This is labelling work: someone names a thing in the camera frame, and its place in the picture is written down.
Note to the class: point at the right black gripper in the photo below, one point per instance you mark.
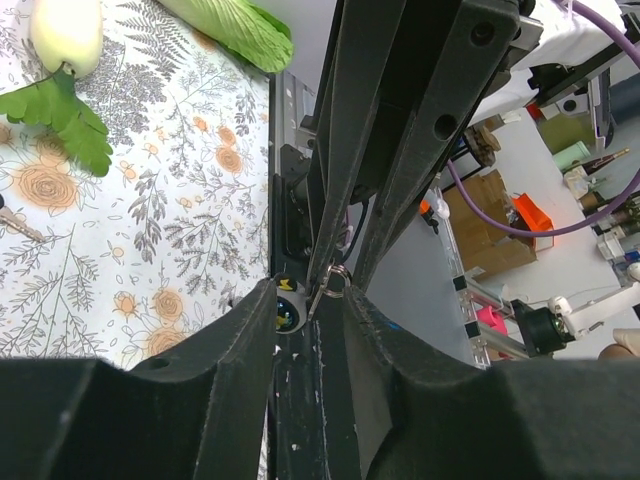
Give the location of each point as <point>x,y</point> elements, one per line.
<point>400,82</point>

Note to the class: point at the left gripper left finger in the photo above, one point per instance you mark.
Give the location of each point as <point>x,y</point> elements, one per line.
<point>194,411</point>

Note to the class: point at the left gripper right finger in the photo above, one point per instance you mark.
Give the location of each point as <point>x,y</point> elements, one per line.
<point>421,414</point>

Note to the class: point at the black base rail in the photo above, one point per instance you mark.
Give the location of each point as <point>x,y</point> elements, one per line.
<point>290,148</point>

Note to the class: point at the floral tablecloth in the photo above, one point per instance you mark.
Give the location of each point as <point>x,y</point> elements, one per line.
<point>134,262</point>

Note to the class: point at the large green napa cabbage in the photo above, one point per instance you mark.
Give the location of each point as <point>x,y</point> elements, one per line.
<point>242,27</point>

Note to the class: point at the white radish toy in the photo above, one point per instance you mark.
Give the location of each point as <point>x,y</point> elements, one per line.
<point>67,37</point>

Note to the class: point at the black key bunch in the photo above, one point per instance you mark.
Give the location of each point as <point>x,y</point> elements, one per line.
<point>9,219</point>

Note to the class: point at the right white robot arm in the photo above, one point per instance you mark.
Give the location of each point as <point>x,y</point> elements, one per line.
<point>564,33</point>

